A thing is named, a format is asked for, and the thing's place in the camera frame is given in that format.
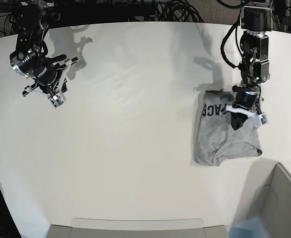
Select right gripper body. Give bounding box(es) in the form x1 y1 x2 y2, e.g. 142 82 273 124
22 55 78 98

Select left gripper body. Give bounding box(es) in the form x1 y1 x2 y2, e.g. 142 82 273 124
225 85 264 118

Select grey T-shirt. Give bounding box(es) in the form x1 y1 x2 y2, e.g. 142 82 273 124
194 90 262 166

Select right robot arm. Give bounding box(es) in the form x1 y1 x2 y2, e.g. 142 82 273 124
9 0 78 98

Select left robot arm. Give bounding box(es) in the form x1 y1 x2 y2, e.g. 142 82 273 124
219 0 273 130

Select grey plastic bin right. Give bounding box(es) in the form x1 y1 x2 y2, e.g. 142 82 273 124
246 163 291 238

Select grey plastic bin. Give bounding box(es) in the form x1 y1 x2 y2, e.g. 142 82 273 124
246 163 291 238
46 218 229 238

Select blue cloth in corner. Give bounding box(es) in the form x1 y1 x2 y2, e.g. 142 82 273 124
227 216 268 238

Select grey plastic bin front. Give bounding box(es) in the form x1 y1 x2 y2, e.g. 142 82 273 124
46 218 229 238

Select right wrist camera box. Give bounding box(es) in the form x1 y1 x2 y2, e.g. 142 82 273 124
49 93 66 108

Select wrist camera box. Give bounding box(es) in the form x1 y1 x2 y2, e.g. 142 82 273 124
254 113 268 127
49 93 66 108

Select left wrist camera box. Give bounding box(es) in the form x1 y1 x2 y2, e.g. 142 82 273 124
254 113 268 127

